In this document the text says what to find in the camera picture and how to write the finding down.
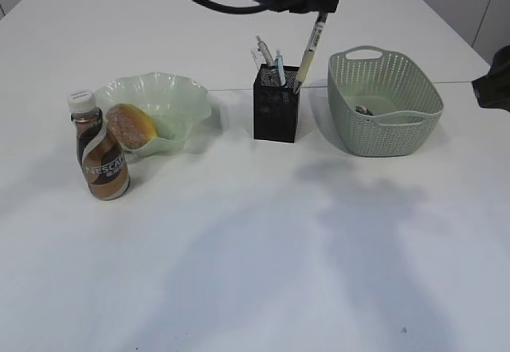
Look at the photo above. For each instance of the clear plastic ruler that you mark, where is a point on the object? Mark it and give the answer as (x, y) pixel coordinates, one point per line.
(257, 58)

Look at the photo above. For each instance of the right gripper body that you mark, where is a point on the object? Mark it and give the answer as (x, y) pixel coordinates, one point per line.
(492, 89)

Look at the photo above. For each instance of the brown Nescafe coffee bottle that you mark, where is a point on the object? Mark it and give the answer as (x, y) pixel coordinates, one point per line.
(99, 154)

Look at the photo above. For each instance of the paper ball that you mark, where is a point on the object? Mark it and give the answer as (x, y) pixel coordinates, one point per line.
(363, 110)

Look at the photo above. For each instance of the black mesh pen holder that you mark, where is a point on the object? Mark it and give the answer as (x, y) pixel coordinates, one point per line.
(275, 108)

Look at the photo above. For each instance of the grey grip pen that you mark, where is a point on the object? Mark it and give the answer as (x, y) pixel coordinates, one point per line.
(271, 65)

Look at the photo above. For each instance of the sugared bread bun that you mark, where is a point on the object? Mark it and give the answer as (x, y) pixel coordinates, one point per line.
(131, 126)

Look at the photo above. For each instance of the beige grip pen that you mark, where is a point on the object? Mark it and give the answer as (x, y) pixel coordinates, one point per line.
(309, 52)

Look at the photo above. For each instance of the green woven plastic basket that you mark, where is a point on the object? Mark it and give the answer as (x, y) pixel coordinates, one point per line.
(405, 103)

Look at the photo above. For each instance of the green wavy glass plate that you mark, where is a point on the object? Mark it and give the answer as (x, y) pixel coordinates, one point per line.
(175, 104)

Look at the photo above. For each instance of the blue clear grey-grip pen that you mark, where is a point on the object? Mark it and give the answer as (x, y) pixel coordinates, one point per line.
(279, 64)

